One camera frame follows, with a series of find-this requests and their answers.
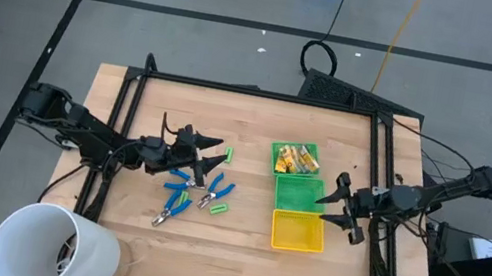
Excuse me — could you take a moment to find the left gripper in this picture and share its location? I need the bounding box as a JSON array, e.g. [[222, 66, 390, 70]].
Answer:
[[147, 118, 234, 193]]

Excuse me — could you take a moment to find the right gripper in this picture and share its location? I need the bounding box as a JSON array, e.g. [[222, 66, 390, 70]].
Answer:
[[308, 166, 385, 250]]

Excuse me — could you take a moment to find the green plastic basket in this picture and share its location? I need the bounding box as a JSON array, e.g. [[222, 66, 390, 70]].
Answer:
[[267, 136, 326, 183], [269, 171, 331, 219]]

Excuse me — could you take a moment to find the yellow plastic basket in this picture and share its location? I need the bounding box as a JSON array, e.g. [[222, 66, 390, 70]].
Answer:
[[266, 205, 331, 258]]

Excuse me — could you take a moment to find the black perforated metal case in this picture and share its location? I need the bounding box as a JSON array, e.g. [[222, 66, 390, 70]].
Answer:
[[295, 66, 431, 124]]

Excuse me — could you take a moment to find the wooden lamp base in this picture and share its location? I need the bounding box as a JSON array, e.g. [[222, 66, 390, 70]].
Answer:
[[107, 236, 143, 276]]

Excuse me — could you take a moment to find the white lamp shade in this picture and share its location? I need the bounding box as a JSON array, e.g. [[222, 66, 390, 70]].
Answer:
[[0, 194, 129, 276]]

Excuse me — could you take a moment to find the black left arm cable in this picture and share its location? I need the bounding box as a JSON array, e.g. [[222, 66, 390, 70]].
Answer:
[[158, 111, 183, 138]]

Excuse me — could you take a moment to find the black table frame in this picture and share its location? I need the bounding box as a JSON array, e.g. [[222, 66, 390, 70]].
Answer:
[[61, 45, 473, 276]]

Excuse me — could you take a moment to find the black coiled hanging cable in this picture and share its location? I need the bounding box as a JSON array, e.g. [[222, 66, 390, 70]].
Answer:
[[296, 0, 353, 82]]

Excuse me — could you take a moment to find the yellow hanging cable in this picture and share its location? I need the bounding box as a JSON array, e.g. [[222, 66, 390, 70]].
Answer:
[[369, 0, 427, 100]]

